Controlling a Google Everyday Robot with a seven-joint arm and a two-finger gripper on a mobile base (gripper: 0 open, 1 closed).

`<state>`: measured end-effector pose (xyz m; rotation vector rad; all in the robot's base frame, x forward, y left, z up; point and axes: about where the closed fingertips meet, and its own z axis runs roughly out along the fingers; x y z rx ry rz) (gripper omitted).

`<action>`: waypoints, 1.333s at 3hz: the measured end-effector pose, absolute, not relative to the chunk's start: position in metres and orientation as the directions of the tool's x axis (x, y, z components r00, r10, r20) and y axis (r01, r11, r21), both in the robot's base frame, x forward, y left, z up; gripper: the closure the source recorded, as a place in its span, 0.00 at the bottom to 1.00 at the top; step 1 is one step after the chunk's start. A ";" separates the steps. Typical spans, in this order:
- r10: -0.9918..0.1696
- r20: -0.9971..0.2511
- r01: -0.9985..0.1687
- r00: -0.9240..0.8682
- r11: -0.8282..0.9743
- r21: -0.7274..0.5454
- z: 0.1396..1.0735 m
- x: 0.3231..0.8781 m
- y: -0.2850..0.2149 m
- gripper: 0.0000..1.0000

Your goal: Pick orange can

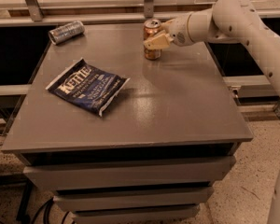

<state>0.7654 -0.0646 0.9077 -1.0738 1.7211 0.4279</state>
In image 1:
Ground black floor cables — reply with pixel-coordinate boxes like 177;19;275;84
0;196;73;224

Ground grey drawer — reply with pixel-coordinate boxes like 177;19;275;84
72;205;200;224
54;187;214;211
24;156;235;190

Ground metal window frame rail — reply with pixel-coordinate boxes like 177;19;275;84
0;0;280;28

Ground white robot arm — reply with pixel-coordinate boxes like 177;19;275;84
146;0;280;224

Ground top grey drawer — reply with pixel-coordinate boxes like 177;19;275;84
24;156;235;190

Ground silver can lying down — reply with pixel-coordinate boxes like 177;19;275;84
49;21;85;45

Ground orange soda can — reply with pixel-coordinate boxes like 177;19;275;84
143;19;161;61

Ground bottom grey drawer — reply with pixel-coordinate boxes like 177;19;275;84
72;205;200;224

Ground middle grey drawer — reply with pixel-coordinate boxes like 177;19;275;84
54;187;214;211

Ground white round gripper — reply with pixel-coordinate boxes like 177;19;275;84
143;14;193;50

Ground blue Kettle chips bag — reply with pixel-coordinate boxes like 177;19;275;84
46;58;129;117

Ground grey drawer cabinet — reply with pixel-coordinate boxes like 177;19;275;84
1;21;254;224

